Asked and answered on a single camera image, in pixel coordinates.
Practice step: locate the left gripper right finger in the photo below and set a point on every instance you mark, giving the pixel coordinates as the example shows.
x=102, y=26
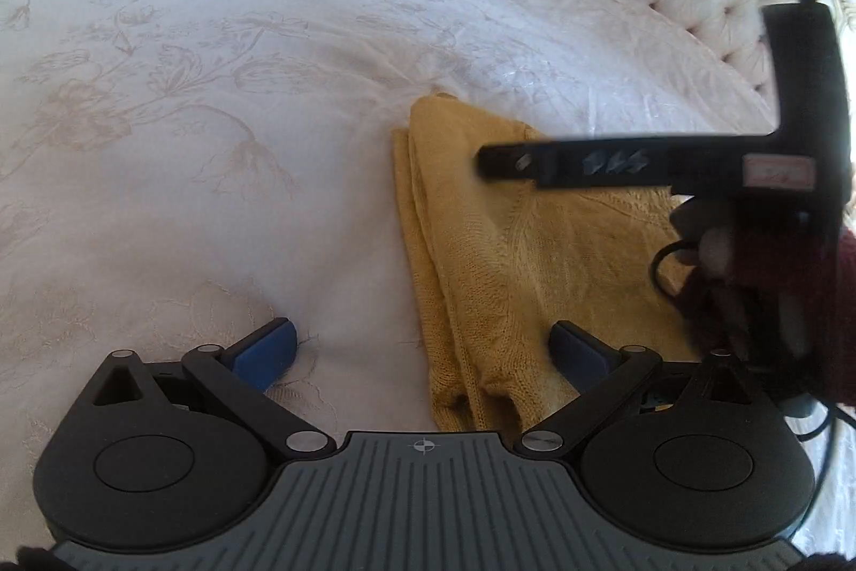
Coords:
x=608, y=382

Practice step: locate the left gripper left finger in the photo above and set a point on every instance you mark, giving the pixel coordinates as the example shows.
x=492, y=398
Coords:
x=235, y=379

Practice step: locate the yellow knit sweater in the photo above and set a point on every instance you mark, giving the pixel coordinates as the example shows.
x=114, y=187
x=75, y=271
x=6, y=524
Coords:
x=496, y=264

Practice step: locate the gloved right hand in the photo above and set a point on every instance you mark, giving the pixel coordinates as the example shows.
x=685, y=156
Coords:
x=708, y=226

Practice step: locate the white floral bedspread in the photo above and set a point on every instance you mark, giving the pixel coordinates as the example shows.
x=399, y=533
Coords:
x=179, y=172

